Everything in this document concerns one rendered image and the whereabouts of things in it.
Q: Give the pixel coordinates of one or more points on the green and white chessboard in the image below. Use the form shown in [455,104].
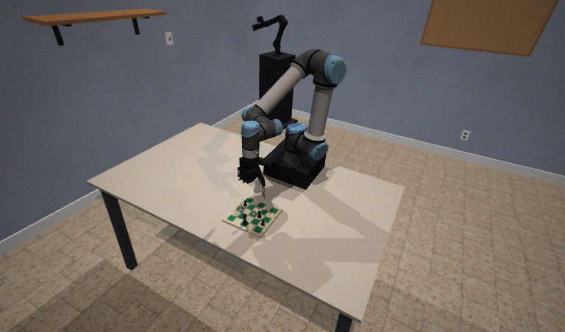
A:
[268,212]

